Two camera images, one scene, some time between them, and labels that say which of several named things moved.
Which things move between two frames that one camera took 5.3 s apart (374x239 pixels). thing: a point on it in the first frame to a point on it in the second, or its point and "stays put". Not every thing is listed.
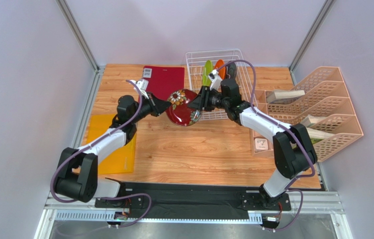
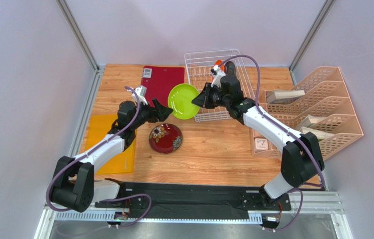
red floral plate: (178, 112) to (165, 138)
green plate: (208, 70) to (180, 99)
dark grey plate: (231, 71) stays put
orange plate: (222, 71) stays put
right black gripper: (204, 100) stays put
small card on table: (260, 144) stays put
